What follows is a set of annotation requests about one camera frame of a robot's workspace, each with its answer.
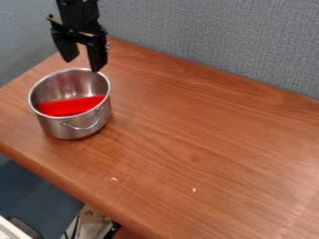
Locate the stainless steel pot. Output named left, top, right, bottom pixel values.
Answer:
left=28, top=67, right=111, bottom=140

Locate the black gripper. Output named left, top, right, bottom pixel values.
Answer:
left=47, top=0, right=108, bottom=72

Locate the red plastic block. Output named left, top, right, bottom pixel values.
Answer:
left=39, top=95, right=104, bottom=117

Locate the black white floor object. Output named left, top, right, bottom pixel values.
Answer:
left=0, top=216, right=44, bottom=239

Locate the table leg frame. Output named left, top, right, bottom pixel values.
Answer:
left=60, top=205, right=122, bottom=239

